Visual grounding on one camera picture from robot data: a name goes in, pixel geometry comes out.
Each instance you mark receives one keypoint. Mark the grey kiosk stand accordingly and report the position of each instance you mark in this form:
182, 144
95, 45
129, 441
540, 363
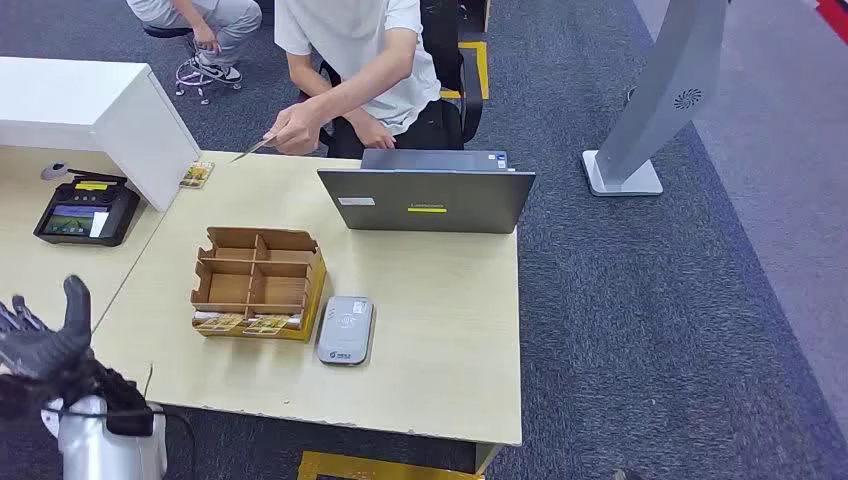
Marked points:
662, 79

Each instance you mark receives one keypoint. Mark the person's left hand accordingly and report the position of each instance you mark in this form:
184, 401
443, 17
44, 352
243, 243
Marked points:
295, 129

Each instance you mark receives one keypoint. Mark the black stool chrome base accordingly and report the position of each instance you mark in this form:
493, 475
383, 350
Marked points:
162, 31

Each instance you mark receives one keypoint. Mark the yellow organizer base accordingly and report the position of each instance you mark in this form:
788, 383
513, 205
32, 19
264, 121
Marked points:
314, 311

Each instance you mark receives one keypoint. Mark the person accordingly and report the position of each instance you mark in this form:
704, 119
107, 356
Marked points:
358, 40
225, 20

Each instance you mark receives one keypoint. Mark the person's right forearm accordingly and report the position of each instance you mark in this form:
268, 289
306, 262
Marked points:
354, 118

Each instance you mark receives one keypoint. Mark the grey laptop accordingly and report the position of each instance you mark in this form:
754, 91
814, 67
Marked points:
424, 199

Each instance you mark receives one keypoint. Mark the black screen remote controller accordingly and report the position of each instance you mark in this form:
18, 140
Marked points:
86, 199

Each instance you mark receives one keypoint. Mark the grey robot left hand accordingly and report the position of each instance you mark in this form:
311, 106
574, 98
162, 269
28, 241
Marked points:
46, 351

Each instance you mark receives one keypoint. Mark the wooden compartment organizer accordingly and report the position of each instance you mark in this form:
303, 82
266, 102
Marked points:
228, 288

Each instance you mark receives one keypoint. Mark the black office chair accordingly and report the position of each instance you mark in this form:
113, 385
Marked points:
472, 99

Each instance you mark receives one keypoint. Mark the ID card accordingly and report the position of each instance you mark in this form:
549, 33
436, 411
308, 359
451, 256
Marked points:
252, 150

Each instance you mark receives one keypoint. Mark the person's right hand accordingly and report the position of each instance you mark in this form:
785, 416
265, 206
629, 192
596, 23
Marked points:
376, 134

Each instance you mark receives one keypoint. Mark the yellow key card stack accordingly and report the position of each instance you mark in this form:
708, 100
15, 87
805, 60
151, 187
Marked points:
197, 175

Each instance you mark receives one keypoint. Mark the yellow hotel key card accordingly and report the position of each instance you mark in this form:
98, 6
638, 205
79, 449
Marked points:
266, 324
220, 322

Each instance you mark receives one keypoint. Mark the person's left forearm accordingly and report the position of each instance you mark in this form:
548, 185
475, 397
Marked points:
358, 86

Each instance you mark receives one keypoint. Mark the grey card reader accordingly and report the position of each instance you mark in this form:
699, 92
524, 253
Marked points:
344, 331

